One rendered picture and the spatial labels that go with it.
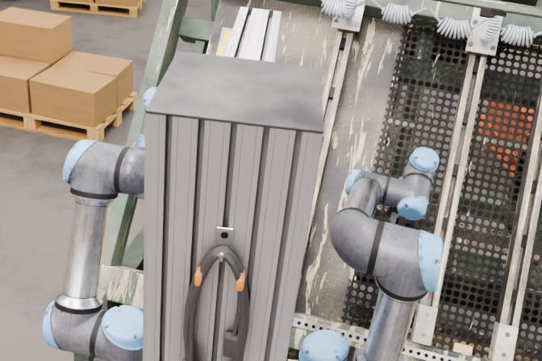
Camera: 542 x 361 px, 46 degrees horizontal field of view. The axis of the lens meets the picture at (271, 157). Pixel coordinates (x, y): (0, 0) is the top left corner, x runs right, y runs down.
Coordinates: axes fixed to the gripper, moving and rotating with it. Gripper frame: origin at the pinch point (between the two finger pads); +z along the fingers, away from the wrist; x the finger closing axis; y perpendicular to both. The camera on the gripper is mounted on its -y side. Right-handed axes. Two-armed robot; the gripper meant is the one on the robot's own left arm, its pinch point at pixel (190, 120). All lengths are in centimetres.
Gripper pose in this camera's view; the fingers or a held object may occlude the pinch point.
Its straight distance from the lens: 225.9
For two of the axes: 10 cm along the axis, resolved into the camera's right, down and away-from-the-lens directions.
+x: 1.2, 9.8, -1.6
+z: 1.3, 1.4, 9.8
